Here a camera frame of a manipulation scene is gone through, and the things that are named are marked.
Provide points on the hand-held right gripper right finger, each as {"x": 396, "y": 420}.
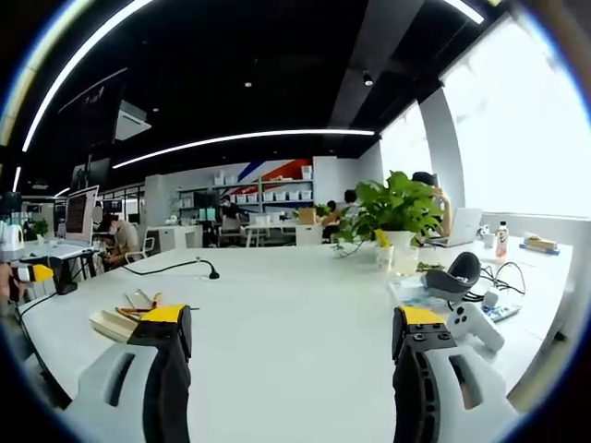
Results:
{"x": 438, "y": 387}

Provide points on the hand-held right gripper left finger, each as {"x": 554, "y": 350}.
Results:
{"x": 115, "y": 383}

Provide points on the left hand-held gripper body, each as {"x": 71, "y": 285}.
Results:
{"x": 10, "y": 242}

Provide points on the beige cutlery case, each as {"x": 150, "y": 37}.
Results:
{"x": 111, "y": 325}

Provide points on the wooden chopsticks utensil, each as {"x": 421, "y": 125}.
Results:
{"x": 137, "y": 299}

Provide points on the person's left hand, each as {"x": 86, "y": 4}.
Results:
{"x": 5, "y": 283}

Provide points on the black stand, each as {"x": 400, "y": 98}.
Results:
{"x": 63, "y": 277}

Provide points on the white hand controller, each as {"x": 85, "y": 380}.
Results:
{"x": 475, "y": 327}

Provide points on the silver computer monitor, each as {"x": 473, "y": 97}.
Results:
{"x": 81, "y": 214}

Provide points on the blue packet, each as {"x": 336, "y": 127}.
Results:
{"x": 505, "y": 312}

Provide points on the blue printed booklet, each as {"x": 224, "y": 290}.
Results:
{"x": 411, "y": 290}

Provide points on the white power adapter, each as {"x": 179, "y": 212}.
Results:
{"x": 491, "y": 299}

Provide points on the white office chair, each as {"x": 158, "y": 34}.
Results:
{"x": 145, "y": 242}

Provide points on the grey headset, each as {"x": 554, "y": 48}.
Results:
{"x": 454, "y": 277}

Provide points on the clear glass cup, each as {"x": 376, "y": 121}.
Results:
{"x": 407, "y": 262}

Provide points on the black gooseneck microphone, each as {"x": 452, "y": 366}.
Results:
{"x": 184, "y": 267}

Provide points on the white paper cup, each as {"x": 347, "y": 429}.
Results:
{"x": 384, "y": 257}

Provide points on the white plant pot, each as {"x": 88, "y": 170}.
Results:
{"x": 400, "y": 240}

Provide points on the small white cup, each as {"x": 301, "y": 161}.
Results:
{"x": 488, "y": 240}

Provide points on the orange drink bottle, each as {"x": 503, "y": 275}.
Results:
{"x": 502, "y": 242}

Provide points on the silver laptop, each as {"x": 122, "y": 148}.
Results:
{"x": 461, "y": 226}

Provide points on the ceiling air conditioner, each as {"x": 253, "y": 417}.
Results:
{"x": 131, "y": 124}

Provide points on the stack of books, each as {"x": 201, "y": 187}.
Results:
{"x": 540, "y": 244}

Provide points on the green potted plant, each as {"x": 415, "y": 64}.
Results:
{"x": 392, "y": 203}

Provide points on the cardboard box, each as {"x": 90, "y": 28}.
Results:
{"x": 307, "y": 215}

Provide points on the shelf with white bins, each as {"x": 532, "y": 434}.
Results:
{"x": 277, "y": 191}

